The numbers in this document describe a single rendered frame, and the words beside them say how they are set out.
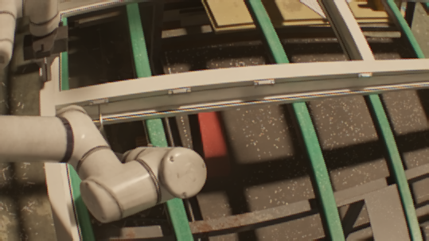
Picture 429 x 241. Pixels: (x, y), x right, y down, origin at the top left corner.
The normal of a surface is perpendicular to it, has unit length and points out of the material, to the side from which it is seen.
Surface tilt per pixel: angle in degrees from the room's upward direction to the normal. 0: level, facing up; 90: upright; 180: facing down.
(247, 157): 0
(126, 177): 10
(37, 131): 42
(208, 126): 0
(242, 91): 90
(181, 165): 37
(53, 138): 55
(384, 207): 0
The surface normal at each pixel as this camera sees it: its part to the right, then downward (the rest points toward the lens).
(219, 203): 0.06, -0.63
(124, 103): 0.19, 0.76
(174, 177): 0.53, -0.06
